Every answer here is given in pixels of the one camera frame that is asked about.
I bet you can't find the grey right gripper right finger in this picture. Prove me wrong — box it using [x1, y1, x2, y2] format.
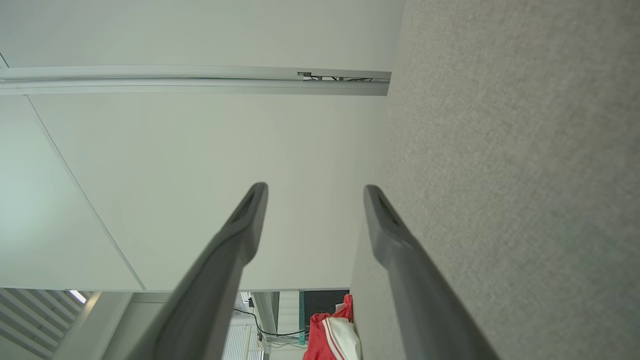
[363, 184, 501, 360]

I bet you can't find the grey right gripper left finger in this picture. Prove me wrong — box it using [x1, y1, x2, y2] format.
[127, 182, 269, 360]

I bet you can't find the red number 23 jersey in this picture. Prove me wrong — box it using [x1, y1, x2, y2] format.
[302, 294, 362, 360]

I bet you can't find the thin black background cable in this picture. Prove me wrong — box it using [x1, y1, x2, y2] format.
[234, 307, 307, 338]

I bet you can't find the grey partition joint post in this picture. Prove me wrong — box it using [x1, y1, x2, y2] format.
[0, 65, 392, 96]

